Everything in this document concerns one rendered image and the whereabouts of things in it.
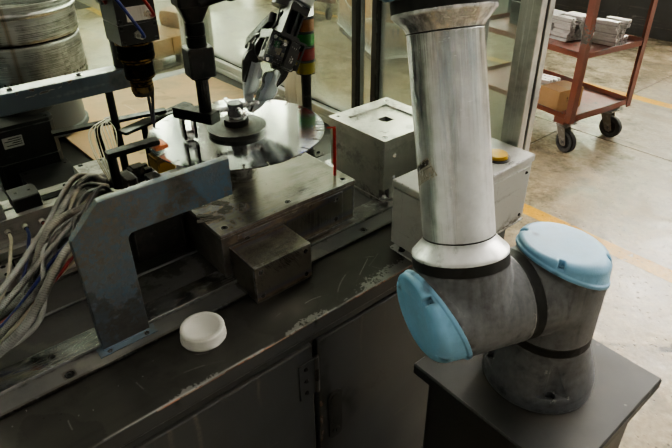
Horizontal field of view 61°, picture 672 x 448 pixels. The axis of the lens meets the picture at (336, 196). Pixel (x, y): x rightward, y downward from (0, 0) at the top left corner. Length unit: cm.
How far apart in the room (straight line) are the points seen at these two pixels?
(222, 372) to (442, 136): 47
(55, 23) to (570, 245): 128
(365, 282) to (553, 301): 39
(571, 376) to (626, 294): 156
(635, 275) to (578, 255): 176
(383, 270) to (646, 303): 148
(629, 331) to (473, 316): 158
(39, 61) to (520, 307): 127
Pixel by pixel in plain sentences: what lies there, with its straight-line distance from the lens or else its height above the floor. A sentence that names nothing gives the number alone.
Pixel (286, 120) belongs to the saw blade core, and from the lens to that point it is 112.
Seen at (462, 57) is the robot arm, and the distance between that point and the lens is 62.
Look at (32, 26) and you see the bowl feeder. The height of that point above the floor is 106.
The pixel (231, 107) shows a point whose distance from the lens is 107.
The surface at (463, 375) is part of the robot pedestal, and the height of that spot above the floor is 75.
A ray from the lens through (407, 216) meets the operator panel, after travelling 102.
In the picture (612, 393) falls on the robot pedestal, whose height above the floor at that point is 75.
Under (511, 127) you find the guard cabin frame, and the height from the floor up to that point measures 93.
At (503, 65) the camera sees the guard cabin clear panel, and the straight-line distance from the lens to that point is 119.
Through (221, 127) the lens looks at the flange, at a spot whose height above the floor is 96.
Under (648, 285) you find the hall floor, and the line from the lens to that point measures 246.
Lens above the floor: 138
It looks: 30 degrees down
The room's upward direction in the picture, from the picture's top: 1 degrees counter-clockwise
